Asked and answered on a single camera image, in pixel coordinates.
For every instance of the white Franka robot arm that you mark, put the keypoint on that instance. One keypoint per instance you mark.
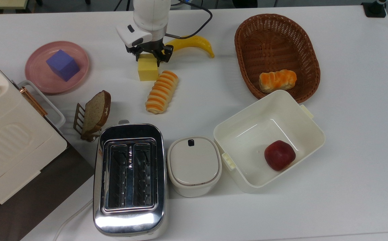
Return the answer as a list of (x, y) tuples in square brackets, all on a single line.
[(152, 13)]

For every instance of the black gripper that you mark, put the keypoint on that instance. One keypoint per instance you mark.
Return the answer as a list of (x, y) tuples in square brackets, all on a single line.
[(152, 45)]

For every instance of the long striped bread roll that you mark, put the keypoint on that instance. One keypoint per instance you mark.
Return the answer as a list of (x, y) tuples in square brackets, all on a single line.
[(162, 92)]

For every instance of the black tripod legs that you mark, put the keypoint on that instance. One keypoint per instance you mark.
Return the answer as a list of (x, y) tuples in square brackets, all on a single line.
[(127, 4)]

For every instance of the yellow foam cube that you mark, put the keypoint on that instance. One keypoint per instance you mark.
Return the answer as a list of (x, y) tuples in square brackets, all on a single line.
[(148, 71)]

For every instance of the white square plastic bin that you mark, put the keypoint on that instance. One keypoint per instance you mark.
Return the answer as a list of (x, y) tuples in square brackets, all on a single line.
[(247, 140)]

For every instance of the black floor object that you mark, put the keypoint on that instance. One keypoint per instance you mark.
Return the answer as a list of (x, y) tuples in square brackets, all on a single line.
[(244, 3)]

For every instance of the pink round plate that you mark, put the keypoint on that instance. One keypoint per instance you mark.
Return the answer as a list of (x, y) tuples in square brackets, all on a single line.
[(36, 77)]

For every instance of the purple foam cube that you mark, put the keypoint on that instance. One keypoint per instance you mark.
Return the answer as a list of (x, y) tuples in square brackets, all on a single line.
[(63, 65)]

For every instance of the red toy apple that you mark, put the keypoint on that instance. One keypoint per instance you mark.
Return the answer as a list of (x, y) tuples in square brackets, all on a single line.
[(279, 155)]

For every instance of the black pole clamp mount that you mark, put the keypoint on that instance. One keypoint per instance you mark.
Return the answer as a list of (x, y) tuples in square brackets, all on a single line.
[(375, 11)]

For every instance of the brown toy bread slice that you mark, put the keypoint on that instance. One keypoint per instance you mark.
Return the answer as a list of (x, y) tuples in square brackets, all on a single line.
[(78, 117)]

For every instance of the chrome and cream toaster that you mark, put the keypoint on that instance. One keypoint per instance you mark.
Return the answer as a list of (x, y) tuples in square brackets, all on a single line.
[(130, 221)]

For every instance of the cream toy cabinet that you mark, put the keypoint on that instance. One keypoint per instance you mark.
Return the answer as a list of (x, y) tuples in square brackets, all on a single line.
[(6, 150)]

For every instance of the short striped bread roll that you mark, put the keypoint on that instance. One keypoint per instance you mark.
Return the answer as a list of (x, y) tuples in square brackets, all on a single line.
[(277, 80)]

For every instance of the brown wicker basket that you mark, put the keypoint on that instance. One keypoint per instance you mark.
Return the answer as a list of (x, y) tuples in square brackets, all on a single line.
[(274, 43)]

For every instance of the small white lidded bin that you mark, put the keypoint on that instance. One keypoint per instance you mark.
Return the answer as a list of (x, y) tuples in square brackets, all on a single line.
[(194, 164)]

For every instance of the yellow toy banana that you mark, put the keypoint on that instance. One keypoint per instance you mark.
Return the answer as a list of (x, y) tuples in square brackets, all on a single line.
[(200, 43)]

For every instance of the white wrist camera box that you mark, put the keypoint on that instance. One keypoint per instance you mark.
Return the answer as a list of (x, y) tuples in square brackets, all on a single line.
[(128, 35)]

